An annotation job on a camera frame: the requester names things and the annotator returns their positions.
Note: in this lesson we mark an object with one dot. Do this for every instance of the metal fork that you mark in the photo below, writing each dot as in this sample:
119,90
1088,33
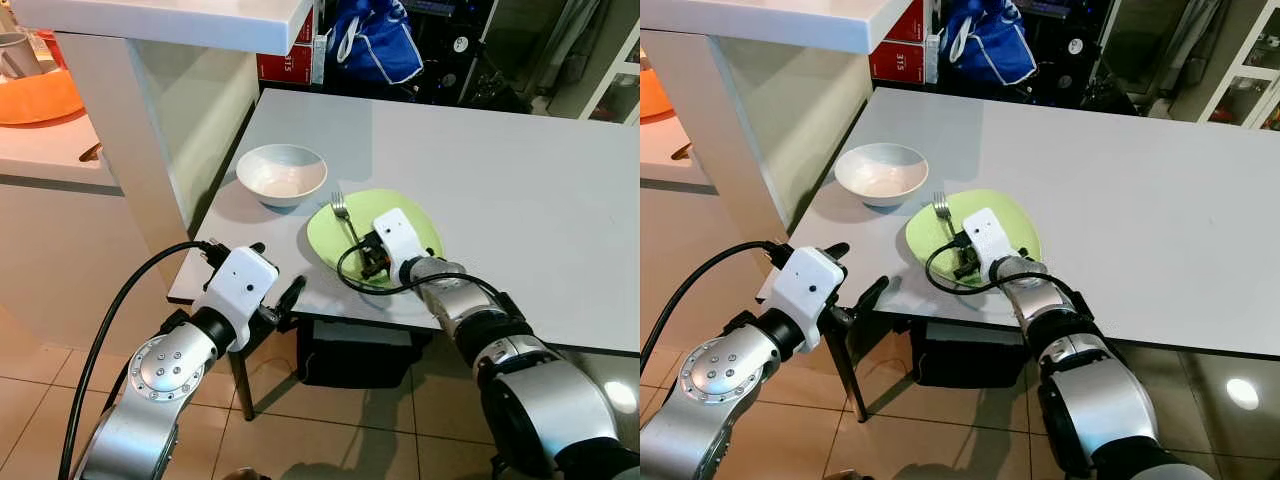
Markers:
942,207
341,207

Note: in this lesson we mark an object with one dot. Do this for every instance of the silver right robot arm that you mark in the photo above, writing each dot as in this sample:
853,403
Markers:
1100,400
540,400

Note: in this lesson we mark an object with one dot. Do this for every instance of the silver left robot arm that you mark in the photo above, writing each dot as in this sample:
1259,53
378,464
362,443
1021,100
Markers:
160,375
710,380

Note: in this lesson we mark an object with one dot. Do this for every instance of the light green plate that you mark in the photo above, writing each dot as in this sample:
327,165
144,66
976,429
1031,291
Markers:
1015,225
325,240

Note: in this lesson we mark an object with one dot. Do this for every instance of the white ceramic bowl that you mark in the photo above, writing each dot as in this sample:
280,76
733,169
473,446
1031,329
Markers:
880,175
282,175

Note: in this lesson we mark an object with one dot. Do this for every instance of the black box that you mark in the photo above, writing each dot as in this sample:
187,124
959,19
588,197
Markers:
970,358
360,355

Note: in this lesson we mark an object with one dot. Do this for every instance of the grey dining table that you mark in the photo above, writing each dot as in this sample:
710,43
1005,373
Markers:
520,200
1130,200

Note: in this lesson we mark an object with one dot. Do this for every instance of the red cardboard box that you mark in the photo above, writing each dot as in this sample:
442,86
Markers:
895,60
285,62

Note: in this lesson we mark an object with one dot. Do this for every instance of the blue fabric bag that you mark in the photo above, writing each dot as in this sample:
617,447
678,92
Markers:
990,40
375,40

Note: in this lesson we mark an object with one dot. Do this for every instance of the black computer case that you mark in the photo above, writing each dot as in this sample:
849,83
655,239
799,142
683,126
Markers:
1068,50
460,50

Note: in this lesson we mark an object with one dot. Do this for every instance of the orange plastic bowl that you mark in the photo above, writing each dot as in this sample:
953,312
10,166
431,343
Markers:
35,100
652,95

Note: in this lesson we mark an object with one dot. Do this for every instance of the white raised bar shelf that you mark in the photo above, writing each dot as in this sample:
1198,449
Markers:
760,20
150,20

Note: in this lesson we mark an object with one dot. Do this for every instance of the white glass door cabinet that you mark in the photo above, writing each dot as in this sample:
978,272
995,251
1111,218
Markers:
1250,70
622,80

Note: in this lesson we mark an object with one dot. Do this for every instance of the grey mug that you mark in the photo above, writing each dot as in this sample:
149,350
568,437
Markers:
18,55

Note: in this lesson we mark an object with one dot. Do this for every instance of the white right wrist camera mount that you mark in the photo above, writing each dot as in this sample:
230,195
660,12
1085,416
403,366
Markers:
990,240
398,240

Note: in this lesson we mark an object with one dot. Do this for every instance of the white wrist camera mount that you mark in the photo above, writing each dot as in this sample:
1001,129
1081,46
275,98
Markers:
808,288
235,285
398,240
990,240

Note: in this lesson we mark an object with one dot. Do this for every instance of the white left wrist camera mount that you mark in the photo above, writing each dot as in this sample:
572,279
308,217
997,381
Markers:
808,288
235,285

